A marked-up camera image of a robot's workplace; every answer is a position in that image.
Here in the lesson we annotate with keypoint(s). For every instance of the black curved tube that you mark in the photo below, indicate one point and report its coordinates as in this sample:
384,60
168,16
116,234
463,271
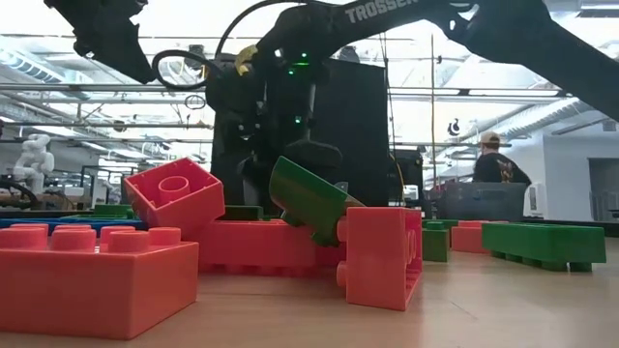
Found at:
31,195

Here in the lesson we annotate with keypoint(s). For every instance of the long orange toy brick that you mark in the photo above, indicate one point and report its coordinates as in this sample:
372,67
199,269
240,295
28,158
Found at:
256,246
97,290
471,237
382,261

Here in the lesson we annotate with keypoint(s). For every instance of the person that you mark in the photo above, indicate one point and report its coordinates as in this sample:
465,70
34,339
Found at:
498,166

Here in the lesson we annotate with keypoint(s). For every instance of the small green toy brick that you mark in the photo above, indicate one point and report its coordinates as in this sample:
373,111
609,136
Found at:
435,244
242,212

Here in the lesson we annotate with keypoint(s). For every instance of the long green toy brick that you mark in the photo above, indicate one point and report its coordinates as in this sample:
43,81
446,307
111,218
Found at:
546,241
113,210

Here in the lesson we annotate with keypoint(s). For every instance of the long blue toy brick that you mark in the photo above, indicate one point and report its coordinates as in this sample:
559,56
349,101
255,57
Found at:
72,221

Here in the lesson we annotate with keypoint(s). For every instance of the white robot figure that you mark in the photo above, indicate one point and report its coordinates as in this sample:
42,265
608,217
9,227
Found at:
34,159

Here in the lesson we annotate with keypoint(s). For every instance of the black equipment cabinet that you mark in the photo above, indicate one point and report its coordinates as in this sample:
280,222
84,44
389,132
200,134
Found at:
406,174

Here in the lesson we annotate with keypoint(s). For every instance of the white standing appliance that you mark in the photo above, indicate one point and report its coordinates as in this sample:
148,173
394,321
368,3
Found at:
534,200

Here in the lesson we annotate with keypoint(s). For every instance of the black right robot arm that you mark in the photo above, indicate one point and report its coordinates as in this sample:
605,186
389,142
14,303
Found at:
532,38

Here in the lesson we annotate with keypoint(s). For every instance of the small orange toy brick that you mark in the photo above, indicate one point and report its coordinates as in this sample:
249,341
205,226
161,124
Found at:
184,208

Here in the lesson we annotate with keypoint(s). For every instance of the black folding partition screen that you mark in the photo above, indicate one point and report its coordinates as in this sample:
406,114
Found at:
358,121

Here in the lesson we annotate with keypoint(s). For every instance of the black ceiling-hung device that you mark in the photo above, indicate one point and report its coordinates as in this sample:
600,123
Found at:
193,50

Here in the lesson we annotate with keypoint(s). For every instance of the curved green toy brick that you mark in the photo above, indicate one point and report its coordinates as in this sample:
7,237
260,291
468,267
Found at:
309,198

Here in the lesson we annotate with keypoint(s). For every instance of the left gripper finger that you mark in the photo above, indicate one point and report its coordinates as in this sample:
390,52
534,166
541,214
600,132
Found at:
133,58
83,47

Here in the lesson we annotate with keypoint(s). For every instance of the black hanging hook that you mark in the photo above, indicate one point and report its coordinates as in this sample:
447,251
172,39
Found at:
453,128

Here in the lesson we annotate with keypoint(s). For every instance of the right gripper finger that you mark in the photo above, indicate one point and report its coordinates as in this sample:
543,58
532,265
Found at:
254,188
314,154

